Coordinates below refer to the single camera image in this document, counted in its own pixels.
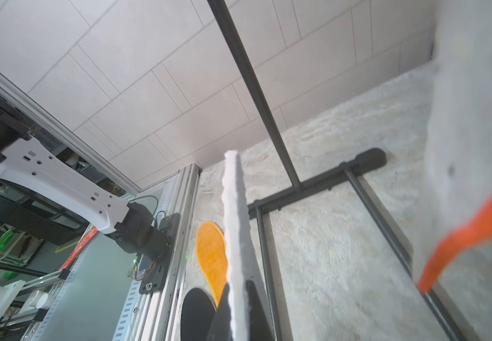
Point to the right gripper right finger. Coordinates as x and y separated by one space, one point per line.
259 328

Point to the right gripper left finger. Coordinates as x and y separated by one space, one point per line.
220 329

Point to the white black insole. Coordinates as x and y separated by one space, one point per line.
197 314

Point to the white dotted insole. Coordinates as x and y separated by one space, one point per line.
240 252

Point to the yellow insole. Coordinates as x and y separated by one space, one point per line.
212 259

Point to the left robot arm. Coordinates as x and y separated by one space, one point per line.
26 162

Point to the black clothes rack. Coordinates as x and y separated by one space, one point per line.
349 171

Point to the grey orange-edged insole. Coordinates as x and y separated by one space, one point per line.
455 196

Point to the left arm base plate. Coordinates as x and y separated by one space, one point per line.
155 275

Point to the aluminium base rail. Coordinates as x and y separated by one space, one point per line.
104 298

